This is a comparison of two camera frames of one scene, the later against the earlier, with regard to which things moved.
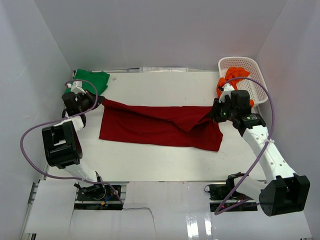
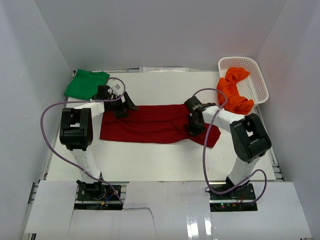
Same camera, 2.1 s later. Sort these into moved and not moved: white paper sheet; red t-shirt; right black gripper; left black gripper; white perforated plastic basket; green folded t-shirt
Moved: left black gripper; right black gripper; red t-shirt
Not moved: white perforated plastic basket; white paper sheet; green folded t-shirt
